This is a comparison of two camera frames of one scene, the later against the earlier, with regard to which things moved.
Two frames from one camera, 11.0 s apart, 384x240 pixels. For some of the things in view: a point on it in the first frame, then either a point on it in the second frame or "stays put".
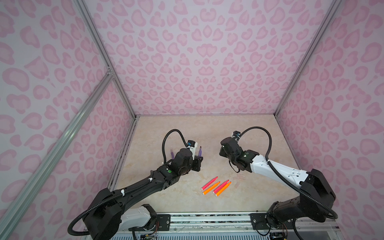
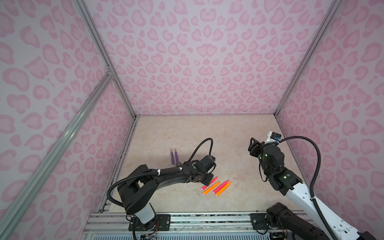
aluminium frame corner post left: [105, 55] stays put
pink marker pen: [209, 183] stays put
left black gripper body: [184, 171] -> [206, 177]
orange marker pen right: [223, 189] stays put
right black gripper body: [223, 153] -> [265, 166]
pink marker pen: [220, 186] stays put
